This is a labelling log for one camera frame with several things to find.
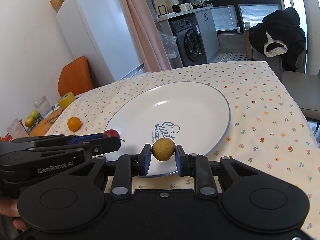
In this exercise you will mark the grey washing machine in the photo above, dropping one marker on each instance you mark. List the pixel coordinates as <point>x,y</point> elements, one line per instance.
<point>188,39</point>

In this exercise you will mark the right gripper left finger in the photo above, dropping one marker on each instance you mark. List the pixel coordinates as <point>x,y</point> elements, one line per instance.
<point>125,168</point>

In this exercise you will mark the white refrigerator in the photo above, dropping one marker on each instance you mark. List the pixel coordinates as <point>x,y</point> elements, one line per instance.
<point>98,30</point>

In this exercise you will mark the green apple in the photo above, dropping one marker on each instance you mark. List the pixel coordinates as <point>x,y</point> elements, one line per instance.
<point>29,121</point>
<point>34,114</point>

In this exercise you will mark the person's left hand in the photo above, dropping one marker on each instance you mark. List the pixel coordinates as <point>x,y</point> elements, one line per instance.
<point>9,209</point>

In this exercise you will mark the orange tangerine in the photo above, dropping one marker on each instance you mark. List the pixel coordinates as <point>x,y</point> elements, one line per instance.
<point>74,124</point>

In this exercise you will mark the short clear glass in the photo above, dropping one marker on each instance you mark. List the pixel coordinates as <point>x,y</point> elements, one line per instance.
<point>43,107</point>

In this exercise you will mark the white kitchen counter cabinet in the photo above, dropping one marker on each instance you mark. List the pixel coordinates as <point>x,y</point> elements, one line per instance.
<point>207,29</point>

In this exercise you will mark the pink curtain left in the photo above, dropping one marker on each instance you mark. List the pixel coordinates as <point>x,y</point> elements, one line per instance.
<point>145,35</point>

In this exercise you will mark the yellow tape roll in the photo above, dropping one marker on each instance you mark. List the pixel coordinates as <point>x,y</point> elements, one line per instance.
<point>66,100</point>

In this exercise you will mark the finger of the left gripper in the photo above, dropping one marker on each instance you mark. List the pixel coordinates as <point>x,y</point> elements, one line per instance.
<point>54,140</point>
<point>93,147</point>

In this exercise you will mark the small red fruit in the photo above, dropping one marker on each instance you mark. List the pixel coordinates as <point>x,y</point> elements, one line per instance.
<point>111,133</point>

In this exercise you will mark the white plate blue rim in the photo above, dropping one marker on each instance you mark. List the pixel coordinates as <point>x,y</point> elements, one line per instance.
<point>191,114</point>

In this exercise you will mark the green apple front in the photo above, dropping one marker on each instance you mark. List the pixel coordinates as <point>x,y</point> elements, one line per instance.
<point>29,121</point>

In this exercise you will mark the orange cat placemat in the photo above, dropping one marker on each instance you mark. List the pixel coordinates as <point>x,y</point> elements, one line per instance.
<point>45,124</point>

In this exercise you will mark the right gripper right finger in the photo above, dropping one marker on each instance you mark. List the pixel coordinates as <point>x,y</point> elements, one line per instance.
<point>198,167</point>

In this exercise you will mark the red basket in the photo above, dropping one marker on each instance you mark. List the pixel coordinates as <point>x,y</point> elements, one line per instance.
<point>7,138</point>

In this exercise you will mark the orange chair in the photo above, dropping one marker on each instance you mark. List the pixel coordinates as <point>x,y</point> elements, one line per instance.
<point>75,78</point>

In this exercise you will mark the black jacket on chair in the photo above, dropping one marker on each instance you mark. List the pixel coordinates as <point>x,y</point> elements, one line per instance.
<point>279,34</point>

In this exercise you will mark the green apple back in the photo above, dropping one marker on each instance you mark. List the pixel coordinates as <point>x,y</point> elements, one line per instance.
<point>34,114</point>

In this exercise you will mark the cardboard box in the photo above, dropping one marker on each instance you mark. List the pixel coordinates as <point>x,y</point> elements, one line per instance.
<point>248,46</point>

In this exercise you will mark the floral white tablecloth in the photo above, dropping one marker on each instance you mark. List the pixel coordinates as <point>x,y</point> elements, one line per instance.
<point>268,131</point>

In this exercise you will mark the green-brown longan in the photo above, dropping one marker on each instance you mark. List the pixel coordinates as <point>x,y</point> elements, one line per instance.
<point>163,149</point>

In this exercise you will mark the tall frosted glass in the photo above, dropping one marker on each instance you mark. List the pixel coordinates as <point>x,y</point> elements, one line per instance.
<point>17,130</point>

